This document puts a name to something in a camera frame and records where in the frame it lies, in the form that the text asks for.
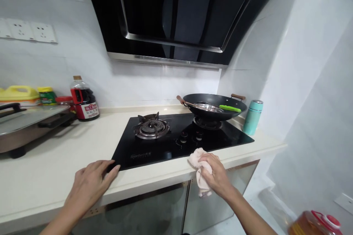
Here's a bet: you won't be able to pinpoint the cooking oil bottle red cap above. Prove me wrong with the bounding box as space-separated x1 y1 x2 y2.
288 210 343 235

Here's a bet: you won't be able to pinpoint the soy sauce bottle red label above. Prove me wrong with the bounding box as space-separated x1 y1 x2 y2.
69 75 101 122

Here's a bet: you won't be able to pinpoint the person's left hand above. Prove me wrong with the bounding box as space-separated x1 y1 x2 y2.
72 159 121 203

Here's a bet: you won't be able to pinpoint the green labelled jar yellow lid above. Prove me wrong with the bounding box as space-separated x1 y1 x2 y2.
37 86 58 106

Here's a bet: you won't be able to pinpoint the person's right hand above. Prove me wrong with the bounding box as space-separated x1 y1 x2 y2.
197 152 238 202

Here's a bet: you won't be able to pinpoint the metal gas burner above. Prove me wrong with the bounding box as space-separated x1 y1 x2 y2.
133 111 172 140
193 116 224 131

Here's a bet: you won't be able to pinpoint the white wall socket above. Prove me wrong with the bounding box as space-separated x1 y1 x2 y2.
0 18 11 39
6 19 36 41
29 21 58 44

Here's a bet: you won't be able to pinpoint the black glass gas hob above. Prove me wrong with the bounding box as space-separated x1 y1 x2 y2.
111 112 255 171

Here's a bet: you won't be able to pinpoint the red lidded jar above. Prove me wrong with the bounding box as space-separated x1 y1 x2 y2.
55 96 76 114

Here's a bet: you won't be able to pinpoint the teal thermos bottle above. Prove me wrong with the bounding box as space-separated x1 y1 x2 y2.
242 99 264 136

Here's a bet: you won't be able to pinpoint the yellow plastic jug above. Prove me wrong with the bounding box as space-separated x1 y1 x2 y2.
0 85 42 107

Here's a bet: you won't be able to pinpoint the black wok with wooden handles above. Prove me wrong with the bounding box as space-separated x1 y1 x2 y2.
176 93 248 122

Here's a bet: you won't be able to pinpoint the electric skillet with glass lid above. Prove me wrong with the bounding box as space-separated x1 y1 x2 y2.
0 102 78 159

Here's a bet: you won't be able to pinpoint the person's right fingers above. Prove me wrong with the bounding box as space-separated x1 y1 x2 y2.
197 153 221 176

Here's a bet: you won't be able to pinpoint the person's left thumb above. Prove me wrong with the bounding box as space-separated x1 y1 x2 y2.
102 164 121 189

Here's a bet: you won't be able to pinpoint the glass cabinet door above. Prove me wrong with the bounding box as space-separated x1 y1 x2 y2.
71 181 191 235
183 160 260 235

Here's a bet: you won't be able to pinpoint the green handled utensil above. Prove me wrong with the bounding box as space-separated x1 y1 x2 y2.
219 104 242 113

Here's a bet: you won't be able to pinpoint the white wall switch plate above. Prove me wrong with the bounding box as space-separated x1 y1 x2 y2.
333 192 353 215

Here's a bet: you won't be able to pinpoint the black range hood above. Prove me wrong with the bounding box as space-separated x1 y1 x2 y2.
80 0 293 70

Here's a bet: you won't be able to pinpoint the round metal plate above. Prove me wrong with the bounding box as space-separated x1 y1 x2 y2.
193 102 225 113

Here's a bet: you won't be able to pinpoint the pink cleaning cloth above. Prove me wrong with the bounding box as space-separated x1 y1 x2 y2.
188 148 213 199

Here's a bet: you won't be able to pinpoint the person's left fingers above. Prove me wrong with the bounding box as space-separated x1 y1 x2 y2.
82 159 116 176

